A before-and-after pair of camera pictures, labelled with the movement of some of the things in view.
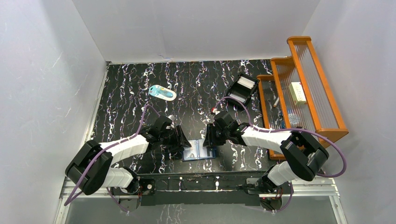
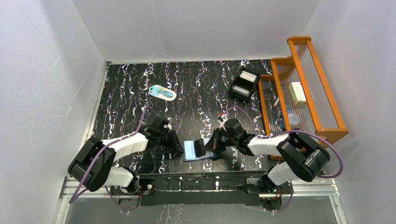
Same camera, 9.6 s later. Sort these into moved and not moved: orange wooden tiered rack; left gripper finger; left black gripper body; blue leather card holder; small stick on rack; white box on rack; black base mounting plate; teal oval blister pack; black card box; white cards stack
Moved: left gripper finger; black card box; white cards stack
Not moved: black base mounting plate; small stick on rack; white box on rack; orange wooden tiered rack; teal oval blister pack; left black gripper body; blue leather card holder
